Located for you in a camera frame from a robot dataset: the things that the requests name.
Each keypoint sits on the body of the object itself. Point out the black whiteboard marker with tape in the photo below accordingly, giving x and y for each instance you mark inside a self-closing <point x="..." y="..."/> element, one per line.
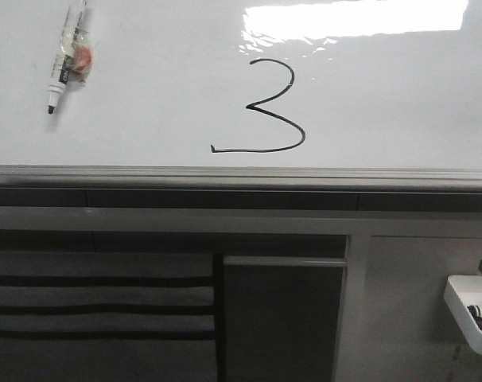
<point x="62" y="66"/>

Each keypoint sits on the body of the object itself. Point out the grey cabinet door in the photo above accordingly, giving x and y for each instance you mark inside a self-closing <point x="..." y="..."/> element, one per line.
<point x="281" y="317"/>

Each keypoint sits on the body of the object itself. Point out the grey drawer unit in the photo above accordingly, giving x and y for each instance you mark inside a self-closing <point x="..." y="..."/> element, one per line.
<point x="109" y="317"/>

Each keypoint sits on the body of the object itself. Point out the white whiteboard with metal frame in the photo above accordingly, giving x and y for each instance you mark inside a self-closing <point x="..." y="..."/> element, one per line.
<point x="279" y="94"/>

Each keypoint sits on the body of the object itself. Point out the white plastic wall tray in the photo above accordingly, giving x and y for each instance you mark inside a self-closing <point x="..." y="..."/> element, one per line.
<point x="460" y="292"/>

